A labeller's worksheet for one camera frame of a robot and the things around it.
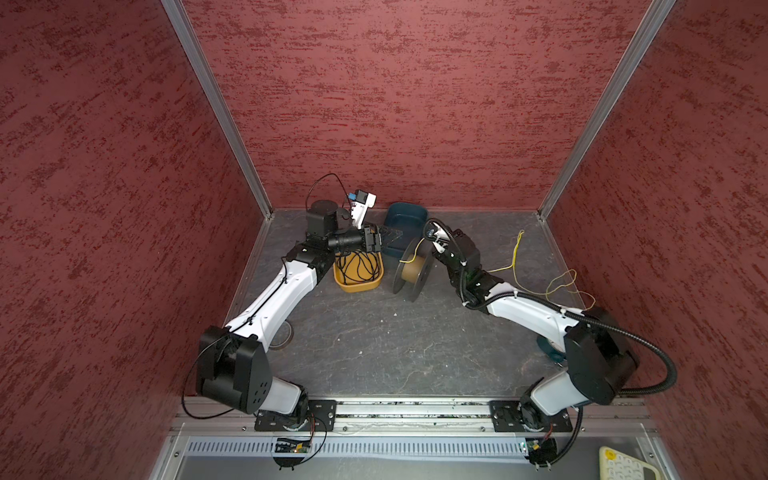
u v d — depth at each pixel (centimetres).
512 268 71
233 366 41
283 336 88
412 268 87
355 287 95
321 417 74
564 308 49
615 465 67
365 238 66
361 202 67
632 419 76
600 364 44
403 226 119
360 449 77
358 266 103
